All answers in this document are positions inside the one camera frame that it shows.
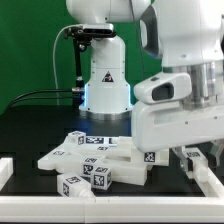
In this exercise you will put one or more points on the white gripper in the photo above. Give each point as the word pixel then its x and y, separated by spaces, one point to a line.
pixel 167 125

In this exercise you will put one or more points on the white long side rail front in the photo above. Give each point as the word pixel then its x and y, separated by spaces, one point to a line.
pixel 122 171

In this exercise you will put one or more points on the white long side rail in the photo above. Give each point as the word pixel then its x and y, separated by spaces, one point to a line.
pixel 63 155
pixel 122 171

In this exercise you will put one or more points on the white chair seat block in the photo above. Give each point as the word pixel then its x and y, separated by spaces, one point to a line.
pixel 123 147

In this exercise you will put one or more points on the white long side rail back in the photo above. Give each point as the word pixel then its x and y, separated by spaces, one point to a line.
pixel 63 155

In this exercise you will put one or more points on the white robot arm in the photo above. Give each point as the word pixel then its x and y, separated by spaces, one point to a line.
pixel 161 61

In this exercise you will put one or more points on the white flat back panel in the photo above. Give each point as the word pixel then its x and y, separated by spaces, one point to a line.
pixel 101 140

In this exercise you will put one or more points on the white left fence block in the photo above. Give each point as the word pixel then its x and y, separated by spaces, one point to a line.
pixel 6 170

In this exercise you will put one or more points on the white right fence rail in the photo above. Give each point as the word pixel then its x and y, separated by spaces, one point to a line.
pixel 213 187

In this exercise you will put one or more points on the white fence rail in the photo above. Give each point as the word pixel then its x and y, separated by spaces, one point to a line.
pixel 213 187
pixel 112 209

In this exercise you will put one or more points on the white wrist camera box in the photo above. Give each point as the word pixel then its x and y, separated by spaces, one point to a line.
pixel 164 87

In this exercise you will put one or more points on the black camera on stand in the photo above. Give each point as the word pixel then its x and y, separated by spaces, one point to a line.
pixel 82 35

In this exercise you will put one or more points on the white front fence rail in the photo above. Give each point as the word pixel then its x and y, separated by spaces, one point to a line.
pixel 112 209

